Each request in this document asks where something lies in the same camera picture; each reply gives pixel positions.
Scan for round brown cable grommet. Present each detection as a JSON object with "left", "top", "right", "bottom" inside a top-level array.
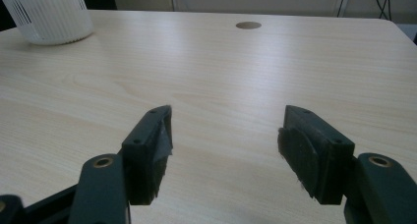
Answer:
[{"left": 235, "top": 21, "right": 263, "bottom": 30}]

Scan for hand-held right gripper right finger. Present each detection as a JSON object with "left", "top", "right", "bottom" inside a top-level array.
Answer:
[{"left": 277, "top": 104, "right": 356, "bottom": 205}]

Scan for hanging black cables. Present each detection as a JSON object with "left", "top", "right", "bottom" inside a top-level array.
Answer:
[{"left": 336, "top": 0, "right": 394, "bottom": 21}]

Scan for white plastic basket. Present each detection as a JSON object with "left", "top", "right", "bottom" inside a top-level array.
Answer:
[{"left": 0, "top": 0, "right": 95, "bottom": 47}]

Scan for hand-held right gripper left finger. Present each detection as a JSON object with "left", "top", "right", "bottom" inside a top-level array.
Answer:
[{"left": 121, "top": 104, "right": 174, "bottom": 206}]

